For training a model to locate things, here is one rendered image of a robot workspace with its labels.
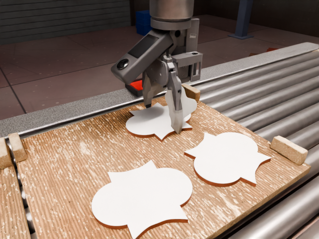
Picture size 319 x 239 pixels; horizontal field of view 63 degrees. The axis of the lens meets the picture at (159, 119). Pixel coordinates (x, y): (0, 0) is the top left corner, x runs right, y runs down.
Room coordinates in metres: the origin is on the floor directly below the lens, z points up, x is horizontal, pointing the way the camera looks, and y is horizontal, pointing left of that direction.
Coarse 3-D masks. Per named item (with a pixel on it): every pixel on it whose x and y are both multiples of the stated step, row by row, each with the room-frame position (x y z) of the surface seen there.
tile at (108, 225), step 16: (112, 176) 0.29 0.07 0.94; (128, 176) 0.29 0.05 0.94; (144, 176) 0.29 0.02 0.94; (160, 176) 0.29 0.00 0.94; (176, 176) 0.29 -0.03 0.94; (112, 192) 0.26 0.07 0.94; (128, 192) 0.26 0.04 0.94; (144, 192) 0.26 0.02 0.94; (160, 192) 0.26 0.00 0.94; (176, 192) 0.26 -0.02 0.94; (96, 208) 0.23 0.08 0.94; (112, 208) 0.23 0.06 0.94; (128, 208) 0.23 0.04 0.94; (144, 208) 0.23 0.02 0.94; (160, 208) 0.23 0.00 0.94; (176, 208) 0.23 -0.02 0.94; (112, 224) 0.21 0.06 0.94; (128, 224) 0.21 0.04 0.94; (144, 224) 0.21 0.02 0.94; (160, 224) 0.21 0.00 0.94
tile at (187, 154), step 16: (208, 144) 0.37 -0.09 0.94; (224, 144) 0.37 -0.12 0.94; (240, 144) 0.37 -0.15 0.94; (208, 160) 0.33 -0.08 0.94; (224, 160) 0.33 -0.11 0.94; (240, 160) 0.33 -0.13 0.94; (256, 160) 0.33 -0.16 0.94; (208, 176) 0.29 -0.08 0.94; (224, 176) 0.29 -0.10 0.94; (240, 176) 0.29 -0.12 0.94
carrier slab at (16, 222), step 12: (0, 168) 0.32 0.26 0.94; (12, 168) 0.32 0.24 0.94; (0, 180) 0.29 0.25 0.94; (12, 180) 0.29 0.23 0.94; (0, 192) 0.27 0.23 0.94; (12, 192) 0.27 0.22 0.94; (0, 204) 0.24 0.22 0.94; (12, 204) 0.24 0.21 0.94; (0, 216) 0.22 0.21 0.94; (12, 216) 0.22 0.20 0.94; (24, 216) 0.23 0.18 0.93; (0, 228) 0.21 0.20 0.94; (12, 228) 0.21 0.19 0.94; (24, 228) 0.21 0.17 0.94
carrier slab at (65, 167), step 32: (64, 128) 0.44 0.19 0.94; (96, 128) 0.44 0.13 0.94; (192, 128) 0.44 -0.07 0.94; (224, 128) 0.44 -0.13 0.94; (32, 160) 0.34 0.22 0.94; (64, 160) 0.34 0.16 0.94; (96, 160) 0.34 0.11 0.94; (128, 160) 0.34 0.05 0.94; (160, 160) 0.34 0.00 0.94; (192, 160) 0.34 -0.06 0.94; (288, 160) 0.34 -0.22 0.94; (32, 192) 0.27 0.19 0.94; (64, 192) 0.27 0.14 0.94; (96, 192) 0.27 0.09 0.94; (192, 192) 0.27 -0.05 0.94; (224, 192) 0.27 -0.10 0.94; (256, 192) 0.27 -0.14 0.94; (64, 224) 0.21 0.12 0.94; (96, 224) 0.21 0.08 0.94; (192, 224) 0.21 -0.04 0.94; (224, 224) 0.21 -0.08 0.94
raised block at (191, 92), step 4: (184, 84) 0.59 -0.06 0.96; (184, 88) 0.58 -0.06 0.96; (188, 88) 0.57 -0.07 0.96; (192, 88) 0.57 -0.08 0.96; (188, 92) 0.57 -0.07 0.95; (192, 92) 0.56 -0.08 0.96; (196, 92) 0.55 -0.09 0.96; (188, 96) 0.57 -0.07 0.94; (192, 96) 0.55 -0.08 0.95; (196, 96) 0.55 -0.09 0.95; (196, 100) 0.55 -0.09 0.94
